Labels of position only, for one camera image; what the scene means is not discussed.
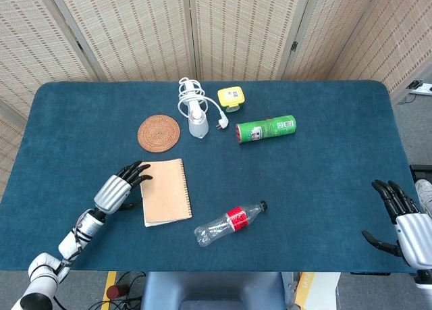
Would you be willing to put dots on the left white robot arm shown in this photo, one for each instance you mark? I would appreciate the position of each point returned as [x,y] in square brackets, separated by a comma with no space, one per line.
[84,227]

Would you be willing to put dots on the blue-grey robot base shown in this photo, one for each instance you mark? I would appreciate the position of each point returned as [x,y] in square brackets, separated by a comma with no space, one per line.
[209,289]

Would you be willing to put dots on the white power strip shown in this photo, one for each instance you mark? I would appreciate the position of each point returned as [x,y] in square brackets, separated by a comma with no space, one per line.
[420,87]

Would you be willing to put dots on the blue fabric tablecloth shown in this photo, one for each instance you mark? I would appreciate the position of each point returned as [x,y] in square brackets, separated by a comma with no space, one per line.
[303,188]

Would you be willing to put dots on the empty red-label plastic bottle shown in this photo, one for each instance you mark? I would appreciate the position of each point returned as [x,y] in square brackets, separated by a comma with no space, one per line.
[238,219]

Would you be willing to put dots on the round woven rattan coaster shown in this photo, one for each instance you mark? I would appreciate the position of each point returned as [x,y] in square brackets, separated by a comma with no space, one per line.
[158,133]

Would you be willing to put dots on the red cylinder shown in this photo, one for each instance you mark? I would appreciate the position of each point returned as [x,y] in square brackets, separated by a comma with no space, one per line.
[114,291]

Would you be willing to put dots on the woven folding screen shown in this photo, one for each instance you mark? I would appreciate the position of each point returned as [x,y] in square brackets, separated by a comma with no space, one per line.
[135,36]

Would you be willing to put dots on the tan spiral-bound notebook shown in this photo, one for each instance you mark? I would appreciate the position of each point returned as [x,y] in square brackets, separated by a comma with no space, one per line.
[166,192]

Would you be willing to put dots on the black screen hinge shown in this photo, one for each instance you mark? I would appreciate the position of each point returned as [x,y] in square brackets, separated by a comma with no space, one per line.
[294,46]
[80,46]

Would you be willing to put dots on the white sneaker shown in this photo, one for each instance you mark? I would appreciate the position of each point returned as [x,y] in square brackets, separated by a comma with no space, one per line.
[426,192]

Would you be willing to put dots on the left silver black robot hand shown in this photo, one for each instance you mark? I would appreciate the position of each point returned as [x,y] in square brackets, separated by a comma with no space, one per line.
[111,193]

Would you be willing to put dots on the yellow white cardboard box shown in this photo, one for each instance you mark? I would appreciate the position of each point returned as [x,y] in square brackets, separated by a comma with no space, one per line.
[317,289]

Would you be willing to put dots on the small white electric appliance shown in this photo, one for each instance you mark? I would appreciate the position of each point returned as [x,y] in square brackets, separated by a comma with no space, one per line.
[197,127]

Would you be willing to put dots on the green tub with yellow lid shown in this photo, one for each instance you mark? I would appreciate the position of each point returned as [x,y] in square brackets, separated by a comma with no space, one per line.
[231,95]

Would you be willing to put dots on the green chips can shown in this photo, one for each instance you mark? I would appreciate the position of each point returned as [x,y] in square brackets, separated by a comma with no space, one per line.
[270,129]

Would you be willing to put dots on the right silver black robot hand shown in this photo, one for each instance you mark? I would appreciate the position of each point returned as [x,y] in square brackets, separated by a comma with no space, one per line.
[413,234]

